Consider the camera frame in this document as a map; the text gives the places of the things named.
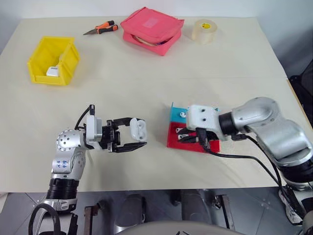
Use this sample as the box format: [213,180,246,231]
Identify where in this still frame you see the pink fabric zip pouch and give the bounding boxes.
[120,6,185,57]

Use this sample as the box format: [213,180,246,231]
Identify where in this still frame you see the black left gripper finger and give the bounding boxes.
[112,117,134,128]
[114,141,148,154]

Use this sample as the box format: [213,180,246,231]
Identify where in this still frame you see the clear packing tape roll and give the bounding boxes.
[191,19,219,46]

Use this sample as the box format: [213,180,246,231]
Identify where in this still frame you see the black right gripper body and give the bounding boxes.
[195,129,222,148]

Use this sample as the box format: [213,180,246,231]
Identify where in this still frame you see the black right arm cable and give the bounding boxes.
[197,127,305,222]

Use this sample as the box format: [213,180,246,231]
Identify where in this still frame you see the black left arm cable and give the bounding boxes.
[74,104,96,131]

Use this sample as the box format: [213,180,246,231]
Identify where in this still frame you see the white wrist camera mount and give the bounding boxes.
[84,115,103,150]
[185,104,232,142]

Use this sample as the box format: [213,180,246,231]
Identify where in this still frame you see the red and blue tray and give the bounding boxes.
[166,101,221,154]

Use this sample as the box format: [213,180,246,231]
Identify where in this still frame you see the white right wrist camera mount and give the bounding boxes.
[185,104,232,142]

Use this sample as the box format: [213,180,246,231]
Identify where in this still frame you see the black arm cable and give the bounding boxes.
[197,127,305,222]
[74,104,96,131]

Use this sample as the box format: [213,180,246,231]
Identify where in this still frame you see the white earbud charging case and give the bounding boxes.
[45,54,65,77]

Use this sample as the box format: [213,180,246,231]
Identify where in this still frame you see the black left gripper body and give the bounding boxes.
[101,119,121,153]

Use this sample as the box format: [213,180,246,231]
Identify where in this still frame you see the orange black handled pliers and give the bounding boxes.
[83,20,119,36]

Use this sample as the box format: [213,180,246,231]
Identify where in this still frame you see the rusty metal table leg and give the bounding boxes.
[214,194,236,230]
[84,205,101,235]

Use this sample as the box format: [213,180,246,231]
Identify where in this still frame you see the black chair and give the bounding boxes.
[289,65,313,109]

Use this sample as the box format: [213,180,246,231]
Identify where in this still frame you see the grey robot torso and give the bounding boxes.
[116,219,237,235]

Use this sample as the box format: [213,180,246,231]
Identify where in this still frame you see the yellow plastic storage bin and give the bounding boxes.
[26,36,81,87]

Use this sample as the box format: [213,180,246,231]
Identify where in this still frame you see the dark rounded shape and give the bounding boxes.
[115,193,148,229]

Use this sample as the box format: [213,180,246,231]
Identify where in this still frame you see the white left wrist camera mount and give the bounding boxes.
[84,115,103,150]

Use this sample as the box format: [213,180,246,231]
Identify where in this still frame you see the white sneaker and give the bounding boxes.
[278,186,304,226]

